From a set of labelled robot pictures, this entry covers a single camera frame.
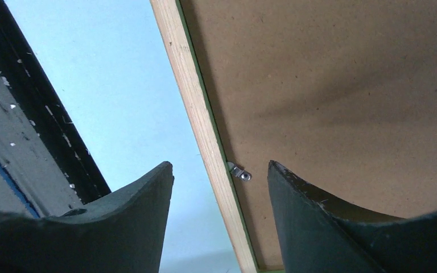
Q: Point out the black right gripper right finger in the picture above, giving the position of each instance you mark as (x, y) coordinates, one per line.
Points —
(320, 232)

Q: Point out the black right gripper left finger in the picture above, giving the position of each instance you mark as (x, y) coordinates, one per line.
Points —
(120, 232)

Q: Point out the aluminium front rail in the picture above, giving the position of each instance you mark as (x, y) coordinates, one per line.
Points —
(30, 180)

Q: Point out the brown cardboard backing board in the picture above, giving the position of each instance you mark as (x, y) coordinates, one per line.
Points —
(342, 93)

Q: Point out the wooden picture frame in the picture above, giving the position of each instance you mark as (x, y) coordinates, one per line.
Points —
(203, 124)

